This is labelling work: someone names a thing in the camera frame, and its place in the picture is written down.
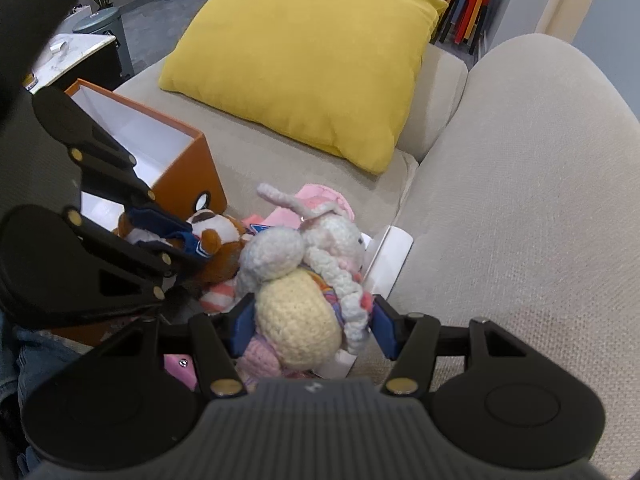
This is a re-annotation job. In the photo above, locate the beige sofa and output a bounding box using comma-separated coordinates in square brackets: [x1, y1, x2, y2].
[112, 32, 640, 480]

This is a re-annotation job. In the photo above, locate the crochet bunny doll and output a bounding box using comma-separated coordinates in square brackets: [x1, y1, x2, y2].
[235, 183, 375, 380]

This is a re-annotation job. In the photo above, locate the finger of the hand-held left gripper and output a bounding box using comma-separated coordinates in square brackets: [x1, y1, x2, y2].
[62, 206, 208, 312]
[31, 86, 196, 242]

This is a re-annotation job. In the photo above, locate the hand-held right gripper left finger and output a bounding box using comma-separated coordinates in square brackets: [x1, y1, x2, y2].
[95, 295, 258, 398]

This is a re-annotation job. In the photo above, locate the orange storage box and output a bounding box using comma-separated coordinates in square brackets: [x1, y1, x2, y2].
[30, 79, 229, 348]

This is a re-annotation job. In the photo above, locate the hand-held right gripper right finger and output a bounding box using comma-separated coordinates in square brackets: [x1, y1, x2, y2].
[370, 294, 538, 397]

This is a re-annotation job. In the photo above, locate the person's blue jeans leg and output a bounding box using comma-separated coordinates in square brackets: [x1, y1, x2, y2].
[0, 324, 83, 466]

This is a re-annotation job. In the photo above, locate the pink pouch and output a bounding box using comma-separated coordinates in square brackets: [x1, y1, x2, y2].
[265, 207, 302, 232]

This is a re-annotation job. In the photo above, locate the white pink plush toy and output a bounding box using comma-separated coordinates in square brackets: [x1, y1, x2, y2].
[199, 279, 240, 315]

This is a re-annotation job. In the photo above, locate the stack of colourful stools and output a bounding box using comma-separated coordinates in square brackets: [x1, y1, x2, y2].
[431, 0, 499, 57]

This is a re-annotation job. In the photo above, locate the pink cylinder case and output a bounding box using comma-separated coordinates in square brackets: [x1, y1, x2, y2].
[163, 353, 199, 392]

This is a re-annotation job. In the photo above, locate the grey round bin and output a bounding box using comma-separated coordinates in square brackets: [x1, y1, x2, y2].
[72, 6, 137, 80]

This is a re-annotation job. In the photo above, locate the yellow pillow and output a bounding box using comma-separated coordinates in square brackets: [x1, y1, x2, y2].
[159, 0, 449, 176]

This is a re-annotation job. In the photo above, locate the white marble table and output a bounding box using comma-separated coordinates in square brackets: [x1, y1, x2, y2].
[29, 32, 119, 95]

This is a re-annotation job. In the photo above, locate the brown white plush toy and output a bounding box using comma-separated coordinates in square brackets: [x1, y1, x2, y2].
[117, 209, 249, 287]

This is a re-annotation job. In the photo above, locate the white paper box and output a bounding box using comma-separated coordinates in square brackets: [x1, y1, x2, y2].
[361, 226, 415, 297]

